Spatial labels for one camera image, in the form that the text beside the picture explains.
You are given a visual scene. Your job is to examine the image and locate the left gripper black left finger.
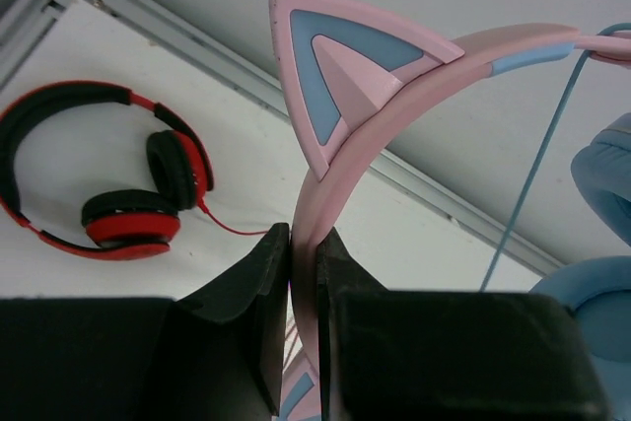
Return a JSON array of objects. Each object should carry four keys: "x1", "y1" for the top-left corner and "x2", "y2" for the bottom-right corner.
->
[{"x1": 1, "y1": 223, "x2": 291, "y2": 420}]

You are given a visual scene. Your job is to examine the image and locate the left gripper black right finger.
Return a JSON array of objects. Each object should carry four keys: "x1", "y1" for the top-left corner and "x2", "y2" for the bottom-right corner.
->
[{"x1": 316, "y1": 231, "x2": 611, "y2": 420}]

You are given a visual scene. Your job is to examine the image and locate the blue pink cat-ear headphones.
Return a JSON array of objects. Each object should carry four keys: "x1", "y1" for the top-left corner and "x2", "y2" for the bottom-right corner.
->
[{"x1": 269, "y1": 0, "x2": 630, "y2": 420}]

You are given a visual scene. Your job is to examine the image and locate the red black headphones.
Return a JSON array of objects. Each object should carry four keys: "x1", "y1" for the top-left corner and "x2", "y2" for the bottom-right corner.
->
[{"x1": 1, "y1": 80, "x2": 214, "y2": 261}]

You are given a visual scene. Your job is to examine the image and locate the aluminium frame rail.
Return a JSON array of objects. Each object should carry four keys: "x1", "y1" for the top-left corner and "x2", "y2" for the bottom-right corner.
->
[{"x1": 0, "y1": 0, "x2": 568, "y2": 279}]

